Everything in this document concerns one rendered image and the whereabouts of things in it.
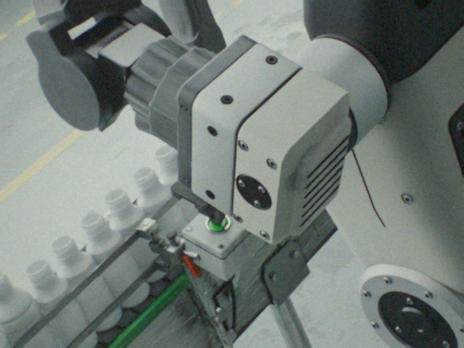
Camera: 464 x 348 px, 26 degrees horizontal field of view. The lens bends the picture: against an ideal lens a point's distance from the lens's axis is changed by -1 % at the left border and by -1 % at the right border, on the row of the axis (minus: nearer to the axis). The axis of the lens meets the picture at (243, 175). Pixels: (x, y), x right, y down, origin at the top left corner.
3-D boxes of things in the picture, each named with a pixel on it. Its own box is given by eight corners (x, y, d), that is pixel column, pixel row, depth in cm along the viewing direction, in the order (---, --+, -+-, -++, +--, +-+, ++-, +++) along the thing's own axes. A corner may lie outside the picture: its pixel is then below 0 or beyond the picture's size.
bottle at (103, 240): (110, 305, 165) (65, 227, 157) (136, 281, 168) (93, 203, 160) (132, 314, 161) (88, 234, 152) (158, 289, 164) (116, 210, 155)
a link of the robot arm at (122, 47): (139, 77, 83) (182, 46, 86) (50, 21, 86) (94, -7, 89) (137, 156, 89) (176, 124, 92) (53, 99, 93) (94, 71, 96)
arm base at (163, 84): (263, 38, 81) (254, 136, 91) (185, -7, 84) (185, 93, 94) (190, 99, 77) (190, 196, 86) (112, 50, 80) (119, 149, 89)
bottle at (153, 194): (166, 268, 168) (125, 189, 160) (164, 248, 173) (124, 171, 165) (200, 254, 168) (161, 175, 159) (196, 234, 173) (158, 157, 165)
